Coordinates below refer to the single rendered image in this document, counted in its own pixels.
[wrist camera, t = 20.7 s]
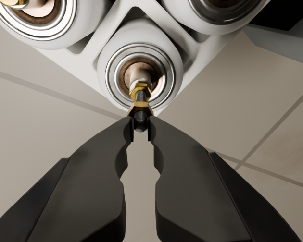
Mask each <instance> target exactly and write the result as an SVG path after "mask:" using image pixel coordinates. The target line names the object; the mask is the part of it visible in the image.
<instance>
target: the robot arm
mask: <svg viewBox="0 0 303 242"><path fill-rule="evenodd" d="M147 126H148V141H150V142H151V143H152V145H153V163H154V167H155V168H156V169H157V170H158V172H159V173H160V178H159V179H158V180H157V182H156V184H155V217H156V231H157V236H158V238H159V239H160V241H162V242H302V241H301V240H300V239H299V237H298V236H297V234H296V233H295V232H294V230H293V229H292V228H291V227H290V225H289V224H288V223H287V222H286V220H285V219H284V218H283V217H282V216H281V214H280V213H279V212H278V211H277V210H276V209H275V208H274V207H273V206H272V205H271V204H270V203H269V202H268V201H267V200H266V199H265V198H264V197H263V196H262V195H261V194H260V193H259V192H258V191H256V190H255V189H254V188H253V187H252V186H251V185H250V184H249V183H248V182H247V181H246V180H245V179H243V178H242V177H241V176H240V175H239V174H238V173H237V172H236V171H235V170H234V169H233V168H232V167H231V166H230V165H229V164H227V163H226V162H225V161H224V160H223V159H222V158H221V157H220V156H219V155H218V154H217V153H216V152H211V153H209V152H208V151H207V150H206V149H205V148H204V147H203V146H202V145H201V144H200V143H199V142H197V141H196V140H195V139H193V138H192V137H191V136H189V135H187V134H186V133H184V132H183V131H181V130H179V129H178V128H176V127H174V126H172V125H171V124H169V123H167V122H165V121H164V120H161V119H160V118H158V117H156V116H149V117H147ZM131 142H134V117H130V116H127V117H124V118H122V119H120V120H118V121H117V122H115V123H114V124H112V125H110V126H109V127H107V128H106V129H104V130H102V131H101V132H99V133H98V134H96V135H95V136H93V137H92V138H90V139H89V140H87V141H86V142H85V143H84V144H83V145H82V146H81V147H79V148H78V149H77V150H76V151H75V152H74V153H73V154H72V155H71V156H70V157H69V158H61V159H60V160H59V161H58V162H57V163H56V164H55V165H54V166H53V167H52V168H51V169H50V170H49V171H48V172H47V173H46V174H45V175H44V176H43V177H42V178H41V179H39V180H38V181H37V182H36V183H35V184H34V185H33V186H32V187H31V188H30V189H29V190H28V191H27V192H26V193H25V194H24V195H23V196H22V197H21V198H20V199H19V200H18V201H17V202H16V203H15V204H14V205H12V206H11V207H10V208H9V209H8V210H7V211H6V212H5V213H4V214H3V215H2V217H1V218H0V242H122V241H123V239H124V237H125V234H126V201H125V193H124V186H123V183H122V182H121V181H120V179H121V176H122V174H123V173H124V171H125V170H126V169H127V167H128V161H127V151H126V150H127V148H128V146H129V145H130V144H131Z"/></svg>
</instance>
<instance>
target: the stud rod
mask: <svg viewBox="0 0 303 242"><path fill-rule="evenodd" d="M138 101H141V102H147V98H146V93H145V92H144V91H141V90H140V91H137V92H136V94H135V102H138ZM147 128H148V126H147V114H146V113H145V112H144V111H138V112H136V113H135V114H134V130H135V131H137V132H139V133H142V132H144V131H146V130H147Z"/></svg>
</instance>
